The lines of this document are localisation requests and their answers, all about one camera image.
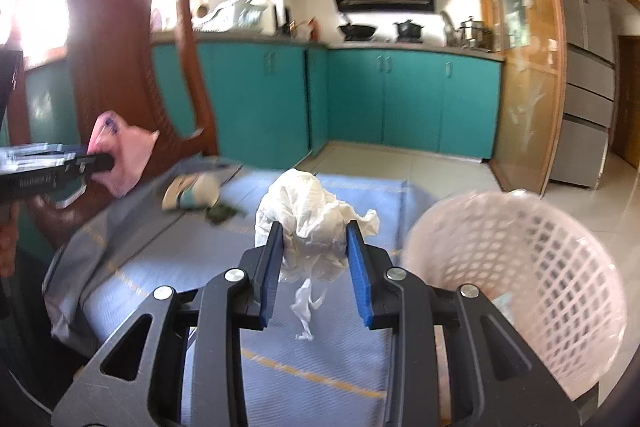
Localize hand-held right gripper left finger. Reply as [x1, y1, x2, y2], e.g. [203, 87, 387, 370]
[50, 221, 286, 427]

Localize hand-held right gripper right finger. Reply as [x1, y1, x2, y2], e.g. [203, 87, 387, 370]
[346, 219, 583, 427]

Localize white kitchen appliance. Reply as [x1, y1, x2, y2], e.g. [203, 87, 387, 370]
[267, 0, 290, 34]

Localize steel pot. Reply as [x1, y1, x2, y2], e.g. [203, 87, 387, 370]
[457, 17, 493, 50]

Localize cream fluffy garment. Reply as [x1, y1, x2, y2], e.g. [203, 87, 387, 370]
[254, 168, 381, 342]

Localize black cooking pot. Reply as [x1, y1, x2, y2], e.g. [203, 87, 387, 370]
[395, 19, 425, 42]

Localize grey cloth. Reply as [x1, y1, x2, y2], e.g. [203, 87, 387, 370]
[42, 159, 246, 343]

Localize dark green wrapper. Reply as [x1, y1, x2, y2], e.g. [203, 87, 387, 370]
[205, 202, 243, 225]

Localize brown wooden chair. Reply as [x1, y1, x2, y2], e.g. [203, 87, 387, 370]
[12, 0, 218, 248]

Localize silver refrigerator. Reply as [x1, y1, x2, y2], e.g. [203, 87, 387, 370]
[547, 0, 616, 188]

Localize pink plastic mesh basket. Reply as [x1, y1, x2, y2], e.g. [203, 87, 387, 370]
[402, 189, 628, 403]

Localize black wok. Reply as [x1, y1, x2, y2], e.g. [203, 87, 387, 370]
[339, 21, 377, 42]

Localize pink garment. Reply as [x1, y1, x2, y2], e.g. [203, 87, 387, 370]
[87, 109, 161, 198]

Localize teal base cabinets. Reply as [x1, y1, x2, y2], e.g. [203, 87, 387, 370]
[22, 32, 503, 170]

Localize wooden door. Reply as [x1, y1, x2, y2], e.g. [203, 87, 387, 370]
[612, 34, 640, 168]

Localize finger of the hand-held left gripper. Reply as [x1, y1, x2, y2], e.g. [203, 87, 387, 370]
[60, 150, 116, 180]

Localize wood-framed glass cabinet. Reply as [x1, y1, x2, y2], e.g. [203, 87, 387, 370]
[472, 0, 568, 200]

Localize white dish rack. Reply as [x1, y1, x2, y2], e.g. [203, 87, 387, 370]
[192, 0, 273, 32]

